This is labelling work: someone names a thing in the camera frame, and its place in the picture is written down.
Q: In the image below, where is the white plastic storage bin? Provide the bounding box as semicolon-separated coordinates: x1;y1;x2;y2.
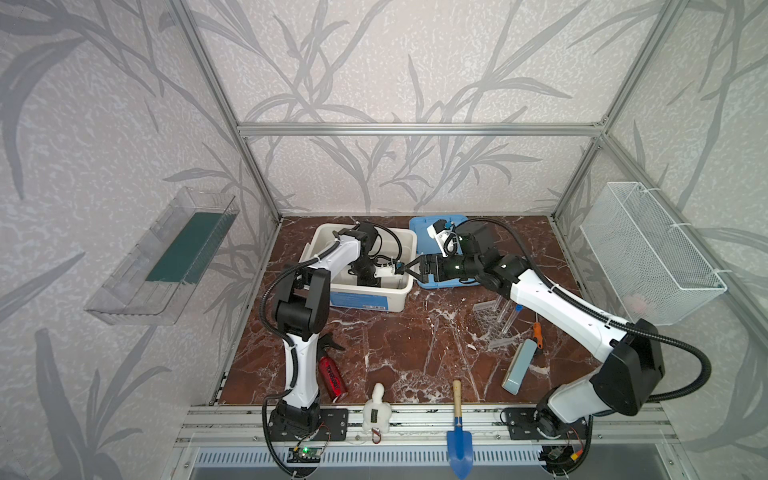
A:
299;223;417;312

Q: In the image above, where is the blue plastic bin lid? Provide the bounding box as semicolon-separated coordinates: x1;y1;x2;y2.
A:
409;215;478;290

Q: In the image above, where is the clear acrylic test tube rack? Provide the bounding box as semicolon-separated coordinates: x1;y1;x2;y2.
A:
472;296;519;350

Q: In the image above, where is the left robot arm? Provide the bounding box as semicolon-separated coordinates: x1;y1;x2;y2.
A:
259;222;410;438

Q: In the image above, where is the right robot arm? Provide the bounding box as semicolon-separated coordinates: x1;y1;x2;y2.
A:
403;218;712;439

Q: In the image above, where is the red spray bottle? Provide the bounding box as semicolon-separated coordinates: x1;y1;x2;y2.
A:
316;333;348;403

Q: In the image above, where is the teal grey rectangular box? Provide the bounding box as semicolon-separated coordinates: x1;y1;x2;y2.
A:
502;339;538;395

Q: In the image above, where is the white plastic figurine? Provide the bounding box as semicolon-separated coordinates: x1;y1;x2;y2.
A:
362;383;392;434

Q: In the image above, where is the green circuit board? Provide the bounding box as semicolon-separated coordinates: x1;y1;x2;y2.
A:
287;446;324;464

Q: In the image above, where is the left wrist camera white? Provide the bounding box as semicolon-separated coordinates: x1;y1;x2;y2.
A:
374;262;399;279

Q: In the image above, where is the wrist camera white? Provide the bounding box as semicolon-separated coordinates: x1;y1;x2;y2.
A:
374;262;399;279
427;219;459;257

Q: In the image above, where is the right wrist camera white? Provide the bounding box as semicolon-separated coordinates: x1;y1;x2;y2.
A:
427;219;459;257

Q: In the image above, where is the orange handled tool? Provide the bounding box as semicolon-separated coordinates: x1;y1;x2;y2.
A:
533;322;544;350

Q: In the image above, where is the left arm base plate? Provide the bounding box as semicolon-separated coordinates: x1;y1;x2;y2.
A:
266;408;350;442

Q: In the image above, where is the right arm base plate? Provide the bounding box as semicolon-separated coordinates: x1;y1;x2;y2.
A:
500;406;590;441

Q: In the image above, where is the white wire mesh basket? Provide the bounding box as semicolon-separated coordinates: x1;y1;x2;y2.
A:
580;182;727;326

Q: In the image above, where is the blue garden trowel wooden handle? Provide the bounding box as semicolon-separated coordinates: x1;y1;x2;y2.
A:
446;379;474;480

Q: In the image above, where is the clear wall shelf green liner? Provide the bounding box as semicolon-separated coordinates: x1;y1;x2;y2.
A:
85;187;240;326

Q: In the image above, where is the aluminium front rail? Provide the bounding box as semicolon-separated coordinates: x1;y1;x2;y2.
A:
174;403;680;448

